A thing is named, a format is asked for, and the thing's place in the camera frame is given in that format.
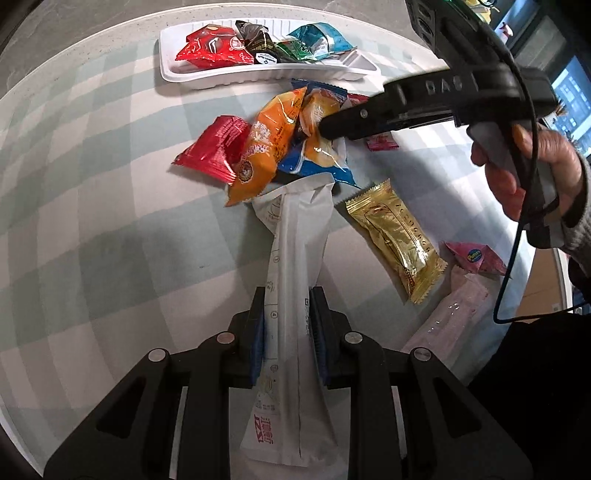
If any red white fruit packet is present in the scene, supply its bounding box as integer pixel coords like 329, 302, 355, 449
345, 93, 399, 152

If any blue chip snack packet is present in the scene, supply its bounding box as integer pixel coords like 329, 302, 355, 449
279, 79, 356, 187

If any white long snack packet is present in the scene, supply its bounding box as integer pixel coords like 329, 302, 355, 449
242, 173, 335, 467

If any gold snack bar packet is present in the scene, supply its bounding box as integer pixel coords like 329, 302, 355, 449
345, 179, 447, 304

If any light blue snack packet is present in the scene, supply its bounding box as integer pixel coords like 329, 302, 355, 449
290, 22, 356, 60

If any pale pink snack packet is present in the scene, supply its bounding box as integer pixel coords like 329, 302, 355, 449
402, 266, 492, 368

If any green snack packet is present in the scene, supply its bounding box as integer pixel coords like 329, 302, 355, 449
274, 37, 319, 63

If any orange snack packet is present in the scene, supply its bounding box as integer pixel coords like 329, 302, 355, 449
226, 87, 307, 206

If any black snack packet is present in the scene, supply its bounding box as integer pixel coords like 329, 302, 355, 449
235, 20, 297, 65

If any pink snack bar packet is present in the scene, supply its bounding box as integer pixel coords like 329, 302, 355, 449
444, 242, 507, 276

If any small red snack packet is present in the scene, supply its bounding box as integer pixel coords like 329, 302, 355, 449
172, 115, 252, 185

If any large red snack packet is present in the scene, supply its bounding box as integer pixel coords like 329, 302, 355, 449
175, 24, 254, 70

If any grey sleeve forearm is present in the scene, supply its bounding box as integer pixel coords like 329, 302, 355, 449
562, 157, 591, 278

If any person's right hand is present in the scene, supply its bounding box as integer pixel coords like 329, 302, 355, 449
471, 127, 588, 228

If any white plastic tray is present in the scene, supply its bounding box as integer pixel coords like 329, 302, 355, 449
158, 21, 381, 90

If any green white checkered tablecloth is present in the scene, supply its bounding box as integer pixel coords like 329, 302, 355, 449
1, 27, 516, 471

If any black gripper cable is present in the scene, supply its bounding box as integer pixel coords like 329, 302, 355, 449
492, 68, 591, 326

